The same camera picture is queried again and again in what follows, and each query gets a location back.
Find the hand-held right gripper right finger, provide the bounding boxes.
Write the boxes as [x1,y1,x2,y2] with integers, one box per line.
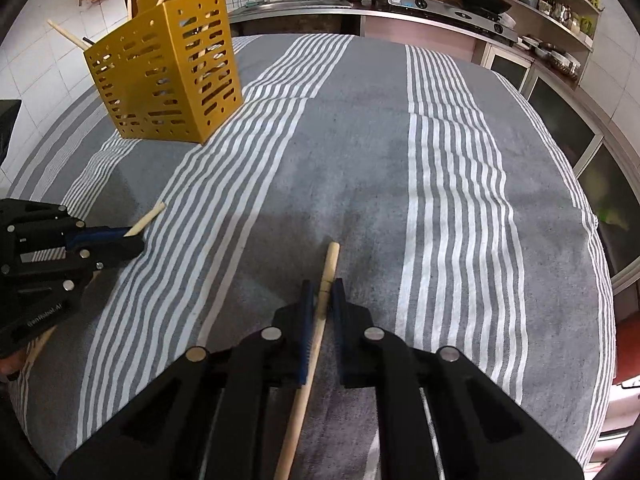
[330,277,586,480]

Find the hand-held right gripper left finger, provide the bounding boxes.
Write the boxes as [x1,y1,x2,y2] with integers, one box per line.
[57,280,316,480]

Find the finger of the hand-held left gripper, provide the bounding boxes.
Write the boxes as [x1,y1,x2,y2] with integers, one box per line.
[79,236,147,272]
[66,226,135,251]

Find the yellow perforated utensil holder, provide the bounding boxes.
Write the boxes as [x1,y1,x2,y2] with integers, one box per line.
[82,0,245,146]

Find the person's left hand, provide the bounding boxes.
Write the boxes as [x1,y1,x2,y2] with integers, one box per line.
[0,347,27,383]

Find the black box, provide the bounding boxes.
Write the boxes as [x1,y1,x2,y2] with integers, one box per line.
[0,100,23,163]

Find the grey striped tablecloth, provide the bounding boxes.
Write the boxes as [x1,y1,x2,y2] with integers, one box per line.
[10,34,616,480]

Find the steel sink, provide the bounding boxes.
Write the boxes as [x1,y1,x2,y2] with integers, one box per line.
[245,0,353,12]

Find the glass cabinet doors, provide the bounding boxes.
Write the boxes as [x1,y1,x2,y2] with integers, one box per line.
[487,45,640,291]

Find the steel gas stove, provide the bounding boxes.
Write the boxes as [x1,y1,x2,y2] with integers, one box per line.
[370,0,521,43]

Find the stack of bowls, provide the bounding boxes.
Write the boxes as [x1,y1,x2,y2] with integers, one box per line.
[520,35,582,78]

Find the white corner wall shelf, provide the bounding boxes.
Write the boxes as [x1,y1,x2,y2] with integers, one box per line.
[495,0,601,52]

